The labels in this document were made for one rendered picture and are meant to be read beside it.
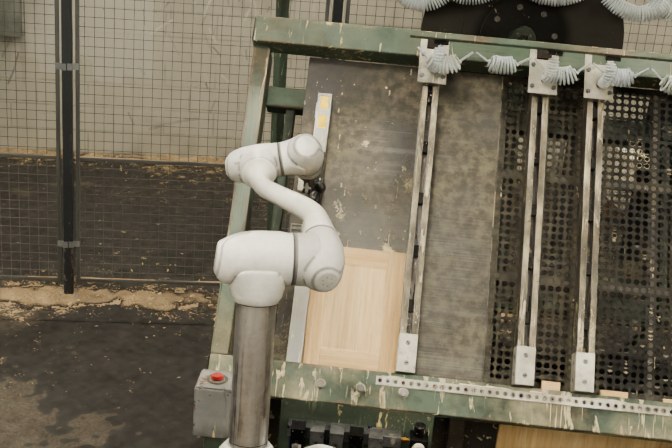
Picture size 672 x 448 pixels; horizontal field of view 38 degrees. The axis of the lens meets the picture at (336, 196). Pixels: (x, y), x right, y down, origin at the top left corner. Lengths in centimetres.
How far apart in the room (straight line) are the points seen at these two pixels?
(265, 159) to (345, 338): 75
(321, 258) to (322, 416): 99
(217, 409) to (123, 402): 172
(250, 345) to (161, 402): 233
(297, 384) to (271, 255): 94
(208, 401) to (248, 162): 75
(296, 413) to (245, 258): 100
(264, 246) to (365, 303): 98
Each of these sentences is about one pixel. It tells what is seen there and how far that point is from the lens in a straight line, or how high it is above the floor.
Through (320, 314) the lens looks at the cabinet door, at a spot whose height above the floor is 103.
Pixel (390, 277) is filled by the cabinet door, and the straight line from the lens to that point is 335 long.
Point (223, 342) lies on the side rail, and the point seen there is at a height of 94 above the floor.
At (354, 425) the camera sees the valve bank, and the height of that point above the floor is 74.
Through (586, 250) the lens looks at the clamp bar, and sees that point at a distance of 340.
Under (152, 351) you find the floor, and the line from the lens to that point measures 521.
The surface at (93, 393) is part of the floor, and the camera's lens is 486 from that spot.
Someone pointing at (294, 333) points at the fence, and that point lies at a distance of 330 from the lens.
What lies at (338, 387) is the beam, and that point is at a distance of 326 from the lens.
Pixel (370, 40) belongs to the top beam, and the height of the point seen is 187.
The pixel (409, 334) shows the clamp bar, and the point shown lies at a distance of 327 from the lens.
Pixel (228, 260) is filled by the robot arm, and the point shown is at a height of 154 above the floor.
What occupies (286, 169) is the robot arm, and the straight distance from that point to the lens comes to 293.
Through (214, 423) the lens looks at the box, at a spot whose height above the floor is 81.
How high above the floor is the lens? 250
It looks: 19 degrees down
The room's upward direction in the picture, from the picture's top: 5 degrees clockwise
